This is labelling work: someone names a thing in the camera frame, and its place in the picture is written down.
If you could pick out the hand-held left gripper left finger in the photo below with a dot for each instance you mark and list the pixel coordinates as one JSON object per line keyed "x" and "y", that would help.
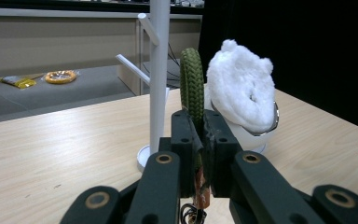
{"x": 183, "y": 133}

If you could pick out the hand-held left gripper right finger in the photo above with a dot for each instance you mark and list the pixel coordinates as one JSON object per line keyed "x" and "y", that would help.
{"x": 220, "y": 137}

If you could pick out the white bowl with silver rim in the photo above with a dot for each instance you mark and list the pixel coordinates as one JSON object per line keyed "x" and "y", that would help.
{"x": 245, "y": 140}

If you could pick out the white plush bear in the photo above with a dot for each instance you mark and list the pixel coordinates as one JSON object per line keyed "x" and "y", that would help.
{"x": 239, "y": 84}

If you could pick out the white hook stand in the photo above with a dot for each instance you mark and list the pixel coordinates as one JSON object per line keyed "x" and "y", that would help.
{"x": 158, "y": 77}

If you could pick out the black curtain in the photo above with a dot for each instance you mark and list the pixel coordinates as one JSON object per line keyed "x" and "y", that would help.
{"x": 307, "y": 46}

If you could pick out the yellow packet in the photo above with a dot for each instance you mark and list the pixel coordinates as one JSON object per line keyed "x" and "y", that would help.
{"x": 21, "y": 82}

